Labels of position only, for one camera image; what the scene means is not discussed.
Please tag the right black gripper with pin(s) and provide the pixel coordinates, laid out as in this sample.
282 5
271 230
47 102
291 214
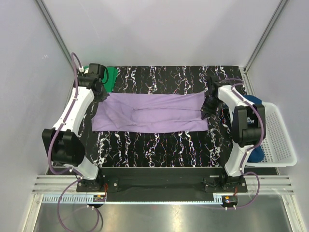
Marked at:
205 112

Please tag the dark blue t shirt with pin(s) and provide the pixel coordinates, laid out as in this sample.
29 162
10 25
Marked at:
248 127

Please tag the white plastic basket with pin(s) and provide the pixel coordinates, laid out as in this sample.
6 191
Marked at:
277 146

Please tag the aluminium rail frame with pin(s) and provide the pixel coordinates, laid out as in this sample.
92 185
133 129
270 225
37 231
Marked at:
269 205

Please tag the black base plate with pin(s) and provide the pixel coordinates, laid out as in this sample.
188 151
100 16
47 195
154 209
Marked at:
159 185

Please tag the folded green t shirt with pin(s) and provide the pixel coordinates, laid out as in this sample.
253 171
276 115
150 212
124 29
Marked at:
110 78

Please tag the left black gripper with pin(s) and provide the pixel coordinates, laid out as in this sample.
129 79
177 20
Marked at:
101 98

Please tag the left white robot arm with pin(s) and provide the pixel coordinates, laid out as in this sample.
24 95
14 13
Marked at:
61 142

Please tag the purple t shirt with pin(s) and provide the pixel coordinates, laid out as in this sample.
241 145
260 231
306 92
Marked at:
145 113

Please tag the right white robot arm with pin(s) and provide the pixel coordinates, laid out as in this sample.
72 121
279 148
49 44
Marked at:
227 93

